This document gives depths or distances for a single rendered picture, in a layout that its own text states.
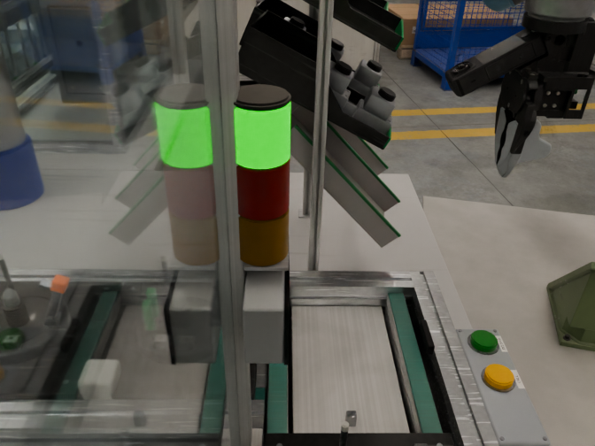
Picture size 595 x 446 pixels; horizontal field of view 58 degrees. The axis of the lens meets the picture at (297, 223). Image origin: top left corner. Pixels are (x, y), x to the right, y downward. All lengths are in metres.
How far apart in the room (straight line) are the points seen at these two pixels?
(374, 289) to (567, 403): 0.36
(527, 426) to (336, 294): 0.37
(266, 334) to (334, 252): 0.72
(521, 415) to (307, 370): 0.31
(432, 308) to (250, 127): 0.60
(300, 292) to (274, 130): 0.56
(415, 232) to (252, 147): 0.91
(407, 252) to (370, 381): 0.44
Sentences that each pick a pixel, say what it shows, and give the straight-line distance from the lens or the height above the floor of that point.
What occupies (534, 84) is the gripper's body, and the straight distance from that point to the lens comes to 0.72.
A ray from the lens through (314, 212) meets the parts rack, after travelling 0.94.
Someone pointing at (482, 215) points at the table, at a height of 0.86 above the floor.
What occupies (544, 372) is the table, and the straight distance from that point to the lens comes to 1.04.
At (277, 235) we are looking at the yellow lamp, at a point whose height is 1.29.
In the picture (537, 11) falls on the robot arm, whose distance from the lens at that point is 0.71.
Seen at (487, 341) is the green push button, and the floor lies 0.97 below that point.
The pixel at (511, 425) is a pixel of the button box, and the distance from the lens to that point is 0.81.
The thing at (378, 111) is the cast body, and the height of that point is 1.24.
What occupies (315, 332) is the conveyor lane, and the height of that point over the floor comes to 0.92.
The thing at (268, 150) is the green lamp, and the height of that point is 1.38.
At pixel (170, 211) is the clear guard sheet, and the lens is 0.24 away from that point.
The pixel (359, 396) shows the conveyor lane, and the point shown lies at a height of 0.92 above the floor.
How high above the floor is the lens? 1.56
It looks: 33 degrees down
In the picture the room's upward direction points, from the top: 2 degrees clockwise
